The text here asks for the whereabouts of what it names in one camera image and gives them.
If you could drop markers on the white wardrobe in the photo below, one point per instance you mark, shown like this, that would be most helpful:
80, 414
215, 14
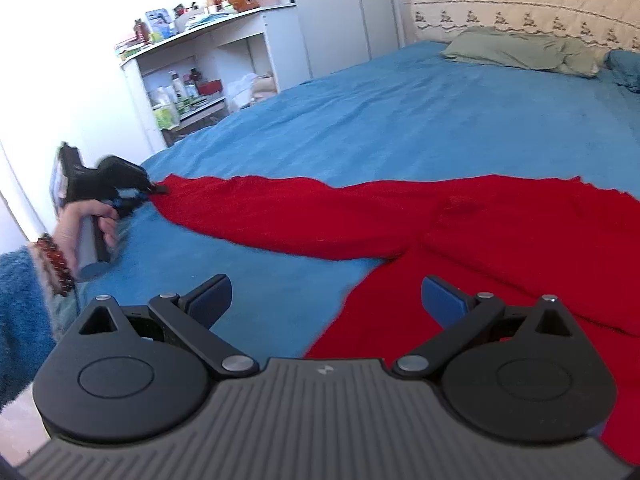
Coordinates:
340, 15

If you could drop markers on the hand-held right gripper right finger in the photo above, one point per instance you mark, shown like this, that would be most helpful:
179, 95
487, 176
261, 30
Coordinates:
441, 300

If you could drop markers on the green pillow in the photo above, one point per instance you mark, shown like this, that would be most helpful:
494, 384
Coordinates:
520, 52

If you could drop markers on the dark brown bottle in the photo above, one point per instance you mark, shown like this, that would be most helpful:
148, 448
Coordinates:
141, 32

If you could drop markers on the person's left hand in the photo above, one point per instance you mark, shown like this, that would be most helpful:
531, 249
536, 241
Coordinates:
71, 230

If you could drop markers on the person's left forearm blue sleeve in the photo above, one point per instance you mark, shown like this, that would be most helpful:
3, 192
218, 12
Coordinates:
22, 320

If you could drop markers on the white cloth bundle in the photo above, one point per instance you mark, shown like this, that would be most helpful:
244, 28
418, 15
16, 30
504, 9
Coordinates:
257, 88

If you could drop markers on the blue pillow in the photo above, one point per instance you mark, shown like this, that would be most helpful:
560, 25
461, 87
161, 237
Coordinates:
625, 67

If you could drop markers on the orange bag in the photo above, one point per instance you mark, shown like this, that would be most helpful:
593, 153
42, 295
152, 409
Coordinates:
242, 1

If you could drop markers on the blue bed blanket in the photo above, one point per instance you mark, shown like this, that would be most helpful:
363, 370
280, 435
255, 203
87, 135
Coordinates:
380, 125

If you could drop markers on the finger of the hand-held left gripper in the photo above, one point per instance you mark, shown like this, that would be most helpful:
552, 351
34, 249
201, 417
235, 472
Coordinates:
131, 202
156, 189

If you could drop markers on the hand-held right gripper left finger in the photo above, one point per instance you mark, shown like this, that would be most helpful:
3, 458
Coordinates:
214, 299

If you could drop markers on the white plastic bottle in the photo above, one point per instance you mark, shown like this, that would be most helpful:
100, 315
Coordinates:
175, 86

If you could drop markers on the cream quilted embroidered headboard cover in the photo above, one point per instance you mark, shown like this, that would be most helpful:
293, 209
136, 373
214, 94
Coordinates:
525, 0

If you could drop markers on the green packet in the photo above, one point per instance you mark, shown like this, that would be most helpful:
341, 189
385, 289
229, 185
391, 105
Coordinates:
167, 116

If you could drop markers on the red box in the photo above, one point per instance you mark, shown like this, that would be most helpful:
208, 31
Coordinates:
210, 87

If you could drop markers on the red knitted garment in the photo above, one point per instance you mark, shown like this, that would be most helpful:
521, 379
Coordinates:
475, 260

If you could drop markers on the white shelf desk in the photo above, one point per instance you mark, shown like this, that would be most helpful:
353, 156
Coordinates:
210, 55

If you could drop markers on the blue and white box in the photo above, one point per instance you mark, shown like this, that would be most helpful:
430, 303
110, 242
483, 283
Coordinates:
158, 21

